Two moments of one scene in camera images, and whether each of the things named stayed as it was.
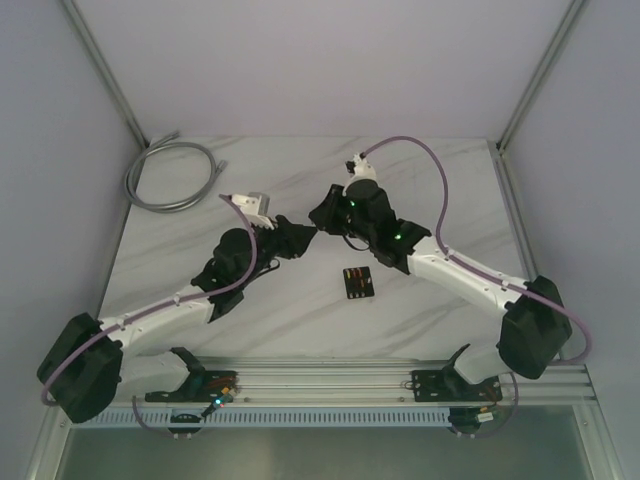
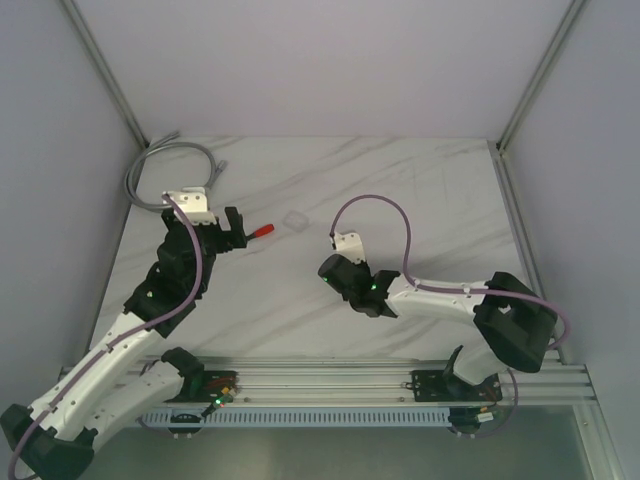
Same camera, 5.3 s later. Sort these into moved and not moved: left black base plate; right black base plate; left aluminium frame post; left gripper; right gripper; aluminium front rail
Moved: right gripper; left gripper
Not moved: left black base plate; right black base plate; aluminium front rail; left aluminium frame post
